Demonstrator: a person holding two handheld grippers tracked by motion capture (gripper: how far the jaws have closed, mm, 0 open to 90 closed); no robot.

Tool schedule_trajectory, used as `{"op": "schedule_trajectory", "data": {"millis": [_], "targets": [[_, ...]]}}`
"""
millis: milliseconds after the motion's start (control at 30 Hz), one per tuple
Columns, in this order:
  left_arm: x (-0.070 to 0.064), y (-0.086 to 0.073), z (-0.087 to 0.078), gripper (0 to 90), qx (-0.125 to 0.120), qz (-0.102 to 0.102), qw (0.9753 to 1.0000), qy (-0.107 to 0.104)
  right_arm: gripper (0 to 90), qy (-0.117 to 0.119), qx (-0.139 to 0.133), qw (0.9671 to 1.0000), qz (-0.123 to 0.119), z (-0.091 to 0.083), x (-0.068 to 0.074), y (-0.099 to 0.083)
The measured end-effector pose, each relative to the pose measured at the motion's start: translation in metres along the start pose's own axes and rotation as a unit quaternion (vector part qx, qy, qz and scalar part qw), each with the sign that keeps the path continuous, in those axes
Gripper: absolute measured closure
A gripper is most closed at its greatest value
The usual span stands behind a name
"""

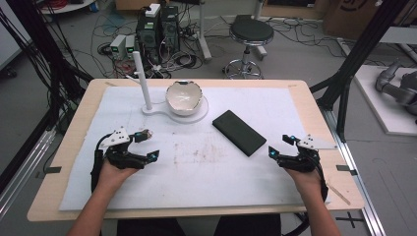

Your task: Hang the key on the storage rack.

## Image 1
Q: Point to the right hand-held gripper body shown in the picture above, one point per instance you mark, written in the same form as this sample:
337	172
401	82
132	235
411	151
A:
311	144

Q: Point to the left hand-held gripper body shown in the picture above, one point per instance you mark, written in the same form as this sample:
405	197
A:
116	139

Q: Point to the person's left hand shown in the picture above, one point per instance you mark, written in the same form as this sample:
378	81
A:
114	177

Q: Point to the person's right hand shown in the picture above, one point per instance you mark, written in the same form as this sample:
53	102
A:
305	182

